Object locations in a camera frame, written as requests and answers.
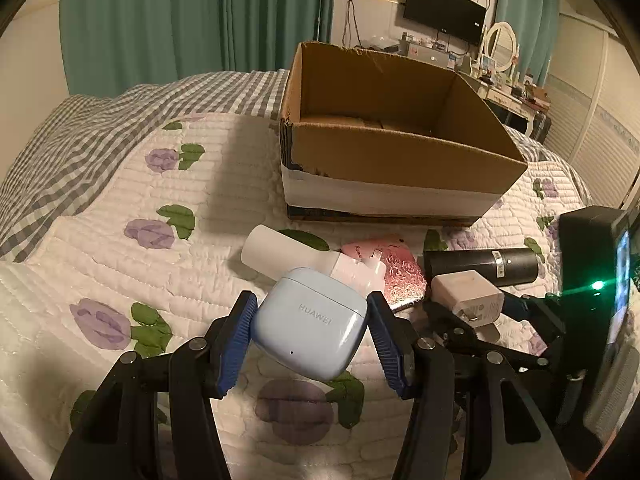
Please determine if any white oval mirror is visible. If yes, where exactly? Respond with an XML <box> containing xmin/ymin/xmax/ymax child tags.
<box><xmin>481</xmin><ymin>21</ymin><xmax>517</xmax><ymax>74</ymax></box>

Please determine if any black cylinder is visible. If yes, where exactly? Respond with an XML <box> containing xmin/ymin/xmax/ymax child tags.
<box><xmin>421</xmin><ymin>247</ymin><xmax>539</xmax><ymax>289</ymax></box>

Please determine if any narrow teal curtain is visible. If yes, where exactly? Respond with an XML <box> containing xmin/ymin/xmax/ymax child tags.
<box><xmin>494</xmin><ymin>0</ymin><xmax>562</xmax><ymax>87</ymax></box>

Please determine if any black wall television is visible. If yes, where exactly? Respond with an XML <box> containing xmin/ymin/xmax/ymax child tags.
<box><xmin>403</xmin><ymin>0</ymin><xmax>488</xmax><ymax>47</ymax></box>

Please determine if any white cube charger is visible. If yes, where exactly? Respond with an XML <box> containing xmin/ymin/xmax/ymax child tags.
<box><xmin>430</xmin><ymin>269</ymin><xmax>505</xmax><ymax>331</ymax></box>

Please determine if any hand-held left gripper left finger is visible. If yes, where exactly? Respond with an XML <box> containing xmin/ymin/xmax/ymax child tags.
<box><xmin>50</xmin><ymin>290</ymin><xmax>259</xmax><ymax>480</ymax></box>

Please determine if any grey gingham bed sheet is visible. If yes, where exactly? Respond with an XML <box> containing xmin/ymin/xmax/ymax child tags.
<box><xmin>0</xmin><ymin>68</ymin><xmax>292</xmax><ymax>263</ymax></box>

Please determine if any white plug adapter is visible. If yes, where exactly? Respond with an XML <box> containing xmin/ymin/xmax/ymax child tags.
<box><xmin>327</xmin><ymin>251</ymin><xmax>389</xmax><ymax>294</ymax></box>

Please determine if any cardboard box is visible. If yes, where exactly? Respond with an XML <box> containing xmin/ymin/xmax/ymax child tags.
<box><xmin>278</xmin><ymin>41</ymin><xmax>529</xmax><ymax>226</ymax></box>

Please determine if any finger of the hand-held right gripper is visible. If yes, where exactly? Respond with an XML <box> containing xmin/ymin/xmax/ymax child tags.
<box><xmin>422</xmin><ymin>301</ymin><xmax>552</xmax><ymax>369</ymax></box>
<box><xmin>501</xmin><ymin>292</ymin><xmax>567</xmax><ymax>342</ymax></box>

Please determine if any white cylindrical bottle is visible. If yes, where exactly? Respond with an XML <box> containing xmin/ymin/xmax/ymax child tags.
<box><xmin>240</xmin><ymin>224</ymin><xmax>342</xmax><ymax>279</ymax></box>

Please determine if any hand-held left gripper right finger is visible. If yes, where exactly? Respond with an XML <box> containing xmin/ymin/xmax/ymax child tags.
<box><xmin>366</xmin><ymin>292</ymin><xmax>572</xmax><ymax>480</ymax></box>

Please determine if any white sliding wardrobe door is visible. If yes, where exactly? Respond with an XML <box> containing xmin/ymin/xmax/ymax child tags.
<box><xmin>544</xmin><ymin>9</ymin><xmax>640</xmax><ymax>202</ymax></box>

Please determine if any white dressing table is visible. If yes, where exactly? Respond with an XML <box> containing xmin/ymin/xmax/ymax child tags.
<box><xmin>474</xmin><ymin>69</ymin><xmax>554</xmax><ymax>142</ymax></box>

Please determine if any white floral quilt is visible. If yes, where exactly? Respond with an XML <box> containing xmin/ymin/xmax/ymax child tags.
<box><xmin>0</xmin><ymin>109</ymin><xmax>603</xmax><ymax>480</ymax></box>

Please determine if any light blue earbuds case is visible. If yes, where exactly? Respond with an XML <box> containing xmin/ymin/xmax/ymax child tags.
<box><xmin>251</xmin><ymin>267</ymin><xmax>371</xmax><ymax>382</ymax></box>

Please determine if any pink patterned packet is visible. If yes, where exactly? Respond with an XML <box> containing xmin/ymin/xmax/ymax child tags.
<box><xmin>340</xmin><ymin>236</ymin><xmax>429</xmax><ymax>312</ymax></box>

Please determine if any wide teal curtain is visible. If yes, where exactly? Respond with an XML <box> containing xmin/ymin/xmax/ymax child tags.
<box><xmin>57</xmin><ymin>0</ymin><xmax>337</xmax><ymax>97</ymax></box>

